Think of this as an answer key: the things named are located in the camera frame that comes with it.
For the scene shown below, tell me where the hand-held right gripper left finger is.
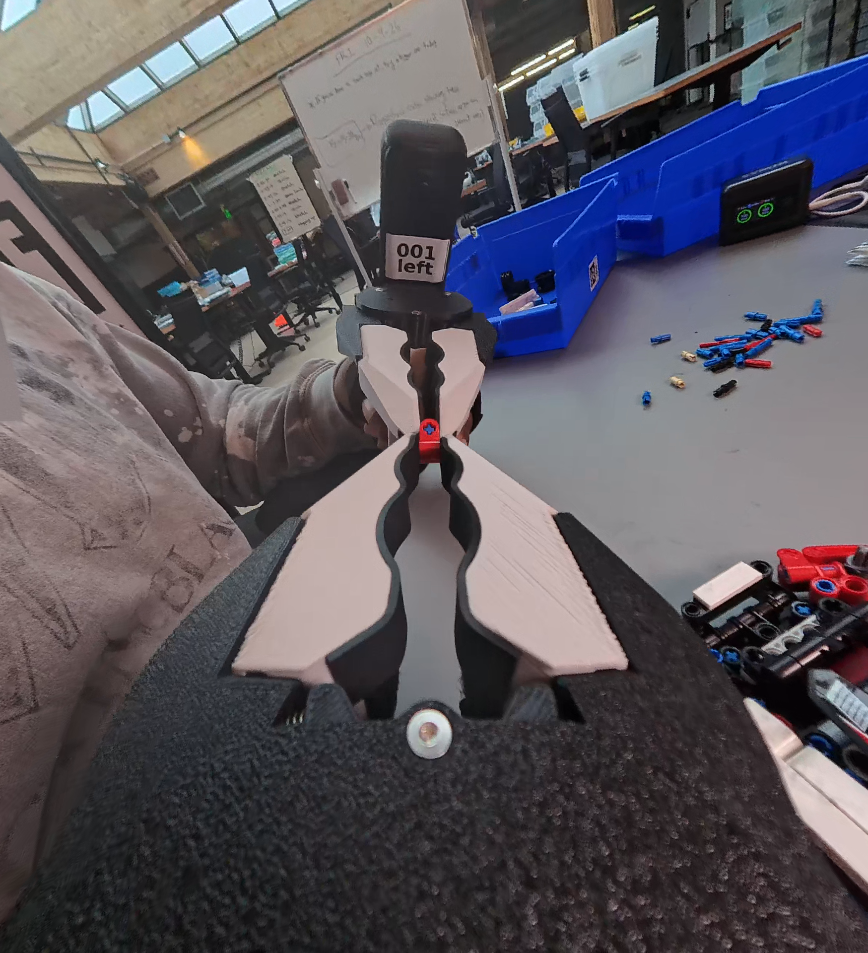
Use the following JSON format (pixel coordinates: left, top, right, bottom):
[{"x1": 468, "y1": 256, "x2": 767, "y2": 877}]
[{"x1": 233, "y1": 435, "x2": 415, "y2": 684}]

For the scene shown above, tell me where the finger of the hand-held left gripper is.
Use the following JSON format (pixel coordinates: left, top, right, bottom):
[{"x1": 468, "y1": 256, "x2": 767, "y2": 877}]
[
  {"x1": 359, "y1": 325, "x2": 423, "y2": 436},
  {"x1": 428, "y1": 328, "x2": 487, "y2": 438}
]

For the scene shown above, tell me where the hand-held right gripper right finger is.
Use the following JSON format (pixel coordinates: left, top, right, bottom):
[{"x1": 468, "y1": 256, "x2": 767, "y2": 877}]
[{"x1": 440, "y1": 435, "x2": 628, "y2": 683}]

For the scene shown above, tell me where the toy brick race car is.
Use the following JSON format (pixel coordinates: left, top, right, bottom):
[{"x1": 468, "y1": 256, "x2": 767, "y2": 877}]
[{"x1": 681, "y1": 545, "x2": 868, "y2": 953}]

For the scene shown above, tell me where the person's left forearm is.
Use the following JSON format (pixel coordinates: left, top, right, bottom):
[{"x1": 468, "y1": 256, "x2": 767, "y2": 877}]
[{"x1": 181, "y1": 357, "x2": 375, "y2": 507}]

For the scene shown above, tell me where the grey desk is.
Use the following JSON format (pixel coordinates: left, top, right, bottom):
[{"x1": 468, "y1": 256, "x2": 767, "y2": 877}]
[{"x1": 397, "y1": 219, "x2": 868, "y2": 619}]

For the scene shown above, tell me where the person's left hand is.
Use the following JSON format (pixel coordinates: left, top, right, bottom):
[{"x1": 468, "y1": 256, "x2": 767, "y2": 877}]
[{"x1": 361, "y1": 398, "x2": 401, "y2": 451}]

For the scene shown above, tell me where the whiteboard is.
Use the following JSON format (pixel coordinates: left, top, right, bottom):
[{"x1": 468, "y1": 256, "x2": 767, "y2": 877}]
[{"x1": 279, "y1": 0, "x2": 498, "y2": 224}]

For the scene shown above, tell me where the black office chair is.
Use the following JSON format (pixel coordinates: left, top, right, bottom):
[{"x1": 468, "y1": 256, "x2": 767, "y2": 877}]
[
  {"x1": 296, "y1": 234, "x2": 345, "y2": 329},
  {"x1": 244, "y1": 257, "x2": 308, "y2": 366}
]

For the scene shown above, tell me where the handwritten flip chart paper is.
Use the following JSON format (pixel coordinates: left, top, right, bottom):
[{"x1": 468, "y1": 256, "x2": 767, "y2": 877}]
[{"x1": 248, "y1": 155, "x2": 323, "y2": 243}]

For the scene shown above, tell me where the short blue plastic bin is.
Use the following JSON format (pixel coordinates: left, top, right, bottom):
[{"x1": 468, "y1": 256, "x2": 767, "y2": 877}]
[{"x1": 445, "y1": 175, "x2": 621, "y2": 360}]

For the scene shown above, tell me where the white plastic storage box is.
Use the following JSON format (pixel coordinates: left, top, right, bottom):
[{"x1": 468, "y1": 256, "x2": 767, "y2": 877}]
[{"x1": 574, "y1": 16, "x2": 660, "y2": 120}]

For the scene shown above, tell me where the long blue plastic bin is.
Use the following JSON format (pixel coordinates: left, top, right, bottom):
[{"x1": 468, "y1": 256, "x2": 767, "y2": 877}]
[{"x1": 579, "y1": 41, "x2": 868, "y2": 258}]

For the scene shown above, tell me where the heap of blue red pins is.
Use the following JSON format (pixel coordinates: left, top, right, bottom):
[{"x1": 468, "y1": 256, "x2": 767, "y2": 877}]
[{"x1": 641, "y1": 299, "x2": 825, "y2": 407}]

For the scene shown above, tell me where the wooden background table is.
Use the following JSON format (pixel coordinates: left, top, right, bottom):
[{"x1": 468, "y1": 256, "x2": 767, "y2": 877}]
[{"x1": 590, "y1": 21, "x2": 803, "y2": 157}]

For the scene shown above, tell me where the black device with green circles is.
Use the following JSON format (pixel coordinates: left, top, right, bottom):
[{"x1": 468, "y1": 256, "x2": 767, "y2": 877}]
[{"x1": 718, "y1": 158, "x2": 814, "y2": 247}]

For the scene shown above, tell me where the pale box with black print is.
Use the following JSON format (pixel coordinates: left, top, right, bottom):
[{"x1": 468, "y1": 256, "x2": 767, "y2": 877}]
[{"x1": 0, "y1": 128, "x2": 144, "y2": 336}]

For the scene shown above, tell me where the white cable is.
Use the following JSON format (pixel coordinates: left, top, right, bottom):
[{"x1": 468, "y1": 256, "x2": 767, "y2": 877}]
[{"x1": 808, "y1": 175, "x2": 868, "y2": 218}]

